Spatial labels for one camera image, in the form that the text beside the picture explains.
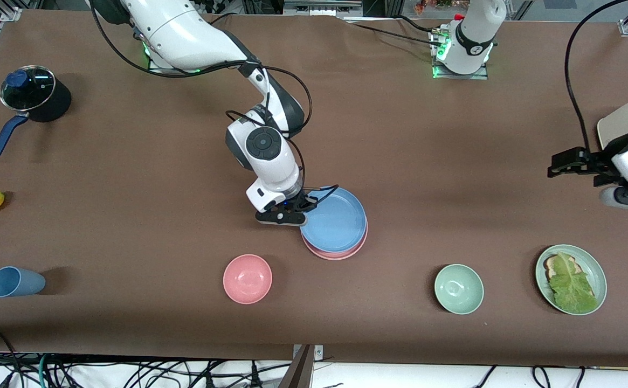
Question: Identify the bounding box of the blue plate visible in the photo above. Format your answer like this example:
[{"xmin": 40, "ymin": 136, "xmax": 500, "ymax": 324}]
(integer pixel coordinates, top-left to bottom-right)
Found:
[{"xmin": 299, "ymin": 186, "xmax": 368, "ymax": 253}]

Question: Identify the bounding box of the pink plate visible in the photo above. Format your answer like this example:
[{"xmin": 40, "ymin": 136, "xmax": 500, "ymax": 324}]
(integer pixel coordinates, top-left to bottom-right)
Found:
[{"xmin": 302, "ymin": 225, "xmax": 369, "ymax": 261}]

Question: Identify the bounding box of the beige toaster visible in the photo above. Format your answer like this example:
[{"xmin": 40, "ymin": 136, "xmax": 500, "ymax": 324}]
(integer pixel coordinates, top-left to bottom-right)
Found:
[{"xmin": 596, "ymin": 94, "xmax": 628, "ymax": 153}]

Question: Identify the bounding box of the small pink bowl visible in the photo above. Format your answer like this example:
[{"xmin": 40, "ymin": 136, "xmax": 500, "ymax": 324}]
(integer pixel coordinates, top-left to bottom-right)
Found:
[{"xmin": 223, "ymin": 254, "xmax": 273, "ymax": 305}]

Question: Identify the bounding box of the bread slice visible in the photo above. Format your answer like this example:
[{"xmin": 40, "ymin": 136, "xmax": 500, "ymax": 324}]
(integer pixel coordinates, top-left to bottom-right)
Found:
[{"xmin": 543, "ymin": 255, "xmax": 581, "ymax": 283}]

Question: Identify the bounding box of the green plate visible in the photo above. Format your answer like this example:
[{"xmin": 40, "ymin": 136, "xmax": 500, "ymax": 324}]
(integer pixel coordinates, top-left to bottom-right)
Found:
[{"xmin": 535, "ymin": 244, "xmax": 608, "ymax": 316}]

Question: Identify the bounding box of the green lettuce leaf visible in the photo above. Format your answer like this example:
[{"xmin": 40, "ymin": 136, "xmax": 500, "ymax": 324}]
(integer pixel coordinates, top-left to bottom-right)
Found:
[{"xmin": 548, "ymin": 252, "xmax": 599, "ymax": 314}]

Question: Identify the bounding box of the small green bowl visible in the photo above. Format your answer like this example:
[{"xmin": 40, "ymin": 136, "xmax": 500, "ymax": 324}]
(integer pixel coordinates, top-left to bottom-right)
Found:
[{"xmin": 434, "ymin": 264, "xmax": 485, "ymax": 315}]

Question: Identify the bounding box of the brown diagonal bar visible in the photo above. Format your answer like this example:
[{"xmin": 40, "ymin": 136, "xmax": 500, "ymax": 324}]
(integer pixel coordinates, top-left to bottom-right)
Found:
[{"xmin": 279, "ymin": 344, "xmax": 314, "ymax": 388}]

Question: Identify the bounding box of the glass lid with blue knob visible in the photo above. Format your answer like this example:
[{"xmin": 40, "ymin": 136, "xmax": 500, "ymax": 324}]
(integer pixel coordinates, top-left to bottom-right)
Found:
[{"xmin": 0, "ymin": 65, "xmax": 57, "ymax": 112}]

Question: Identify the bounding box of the blue cup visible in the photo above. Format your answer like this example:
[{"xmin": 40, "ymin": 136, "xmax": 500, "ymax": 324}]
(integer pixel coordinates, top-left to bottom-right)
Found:
[{"xmin": 0, "ymin": 266, "xmax": 46, "ymax": 298}]

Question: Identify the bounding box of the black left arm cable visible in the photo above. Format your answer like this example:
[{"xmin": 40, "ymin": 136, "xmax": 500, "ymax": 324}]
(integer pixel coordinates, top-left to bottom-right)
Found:
[{"xmin": 563, "ymin": 0, "xmax": 628, "ymax": 156}]

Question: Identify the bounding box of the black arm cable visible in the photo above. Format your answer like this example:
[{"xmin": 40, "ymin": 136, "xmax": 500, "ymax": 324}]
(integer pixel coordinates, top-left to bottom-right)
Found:
[
  {"xmin": 89, "ymin": 0, "xmax": 341, "ymax": 216},
  {"xmin": 563, "ymin": 0, "xmax": 628, "ymax": 156}
]

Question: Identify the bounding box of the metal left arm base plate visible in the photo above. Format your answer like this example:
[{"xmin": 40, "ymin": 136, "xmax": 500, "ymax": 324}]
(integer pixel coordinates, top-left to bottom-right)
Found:
[{"xmin": 431, "ymin": 31, "xmax": 490, "ymax": 81}]

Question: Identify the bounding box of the metal table edge bracket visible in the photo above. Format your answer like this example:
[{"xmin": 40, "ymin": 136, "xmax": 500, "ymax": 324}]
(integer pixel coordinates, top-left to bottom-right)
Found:
[{"xmin": 292, "ymin": 344, "xmax": 325, "ymax": 362}]

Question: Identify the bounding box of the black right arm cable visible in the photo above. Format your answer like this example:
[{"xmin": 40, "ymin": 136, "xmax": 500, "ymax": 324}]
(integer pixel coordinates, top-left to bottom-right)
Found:
[{"xmin": 89, "ymin": 0, "xmax": 341, "ymax": 216}]

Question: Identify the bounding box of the black base cable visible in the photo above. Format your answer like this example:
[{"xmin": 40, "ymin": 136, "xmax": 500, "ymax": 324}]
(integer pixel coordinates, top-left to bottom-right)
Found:
[
  {"xmin": 346, "ymin": 22, "xmax": 439, "ymax": 48},
  {"xmin": 201, "ymin": 13, "xmax": 239, "ymax": 33},
  {"xmin": 397, "ymin": 14, "xmax": 444, "ymax": 36}
]

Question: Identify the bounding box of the silver aluminium frame rail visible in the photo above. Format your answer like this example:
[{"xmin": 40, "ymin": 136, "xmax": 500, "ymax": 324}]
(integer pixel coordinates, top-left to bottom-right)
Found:
[{"xmin": 282, "ymin": 0, "xmax": 366, "ymax": 17}]

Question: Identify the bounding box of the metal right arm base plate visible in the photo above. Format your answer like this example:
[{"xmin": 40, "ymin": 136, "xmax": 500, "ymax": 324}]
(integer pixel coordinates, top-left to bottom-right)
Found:
[{"xmin": 147, "ymin": 24, "xmax": 207, "ymax": 74}]

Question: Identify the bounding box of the black pot with blue handle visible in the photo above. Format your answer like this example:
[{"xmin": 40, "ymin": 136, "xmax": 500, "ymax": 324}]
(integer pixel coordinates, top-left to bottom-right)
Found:
[{"xmin": 0, "ymin": 65, "xmax": 72, "ymax": 160}]

